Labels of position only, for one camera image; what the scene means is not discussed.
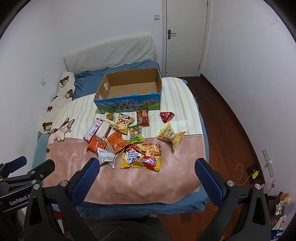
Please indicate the white wall socket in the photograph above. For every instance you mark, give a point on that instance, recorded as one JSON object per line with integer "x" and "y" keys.
{"x": 43, "y": 81}

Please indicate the red triangular snack packet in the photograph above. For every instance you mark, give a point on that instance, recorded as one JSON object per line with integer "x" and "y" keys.
{"x": 167, "y": 116}

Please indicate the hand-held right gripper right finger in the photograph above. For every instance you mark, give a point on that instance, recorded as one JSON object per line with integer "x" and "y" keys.
{"x": 208, "y": 180}

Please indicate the cardboard box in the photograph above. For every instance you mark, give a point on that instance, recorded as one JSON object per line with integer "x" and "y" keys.
{"x": 129, "y": 85}

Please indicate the yellow red instant noodle packet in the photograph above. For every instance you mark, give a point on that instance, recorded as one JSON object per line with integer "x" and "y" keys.
{"x": 141, "y": 157}

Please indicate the brown snack packet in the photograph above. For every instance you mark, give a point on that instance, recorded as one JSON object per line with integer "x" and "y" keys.
{"x": 142, "y": 118}

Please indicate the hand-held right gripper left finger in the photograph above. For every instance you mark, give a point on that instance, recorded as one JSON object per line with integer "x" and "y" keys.
{"x": 86, "y": 178}

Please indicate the white silver snack packet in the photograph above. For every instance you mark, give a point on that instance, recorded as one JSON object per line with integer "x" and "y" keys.
{"x": 105, "y": 157}

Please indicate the bear print pillow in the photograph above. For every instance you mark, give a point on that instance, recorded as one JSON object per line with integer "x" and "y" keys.
{"x": 64, "y": 92}

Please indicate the white power strip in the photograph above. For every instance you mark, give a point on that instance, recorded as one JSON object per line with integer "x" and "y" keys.
{"x": 268, "y": 162}

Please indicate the green candy ball packet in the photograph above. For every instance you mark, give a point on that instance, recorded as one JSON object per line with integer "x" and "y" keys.
{"x": 135, "y": 134}

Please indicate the red white strip packet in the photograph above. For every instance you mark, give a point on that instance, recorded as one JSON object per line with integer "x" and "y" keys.
{"x": 91, "y": 131}

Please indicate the blue bedsheet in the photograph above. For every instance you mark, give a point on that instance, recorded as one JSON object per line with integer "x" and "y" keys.
{"x": 87, "y": 81}

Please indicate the white light switch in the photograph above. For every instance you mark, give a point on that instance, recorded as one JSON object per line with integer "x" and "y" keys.
{"x": 157, "y": 17}

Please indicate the white bread packet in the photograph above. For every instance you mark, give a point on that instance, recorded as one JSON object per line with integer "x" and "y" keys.
{"x": 103, "y": 131}

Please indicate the pile of colourful packets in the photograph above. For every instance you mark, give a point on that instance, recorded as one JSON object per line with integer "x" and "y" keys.
{"x": 279, "y": 208}

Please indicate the yellow panda snack packet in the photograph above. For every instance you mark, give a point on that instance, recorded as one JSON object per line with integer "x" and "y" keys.
{"x": 122, "y": 121}

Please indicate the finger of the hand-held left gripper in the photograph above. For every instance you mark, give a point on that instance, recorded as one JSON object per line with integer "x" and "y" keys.
{"x": 18, "y": 161}
{"x": 44, "y": 168}

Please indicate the orange snack packet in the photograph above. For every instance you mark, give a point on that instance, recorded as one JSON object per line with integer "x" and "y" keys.
{"x": 94, "y": 144}
{"x": 116, "y": 141}

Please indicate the black floor socket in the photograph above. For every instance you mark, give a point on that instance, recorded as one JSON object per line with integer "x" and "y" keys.
{"x": 252, "y": 172}

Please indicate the yellow egg crisp packet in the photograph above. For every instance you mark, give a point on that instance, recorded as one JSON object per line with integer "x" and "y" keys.
{"x": 170, "y": 135}

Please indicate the white door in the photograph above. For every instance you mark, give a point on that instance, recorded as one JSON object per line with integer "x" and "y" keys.
{"x": 185, "y": 46}

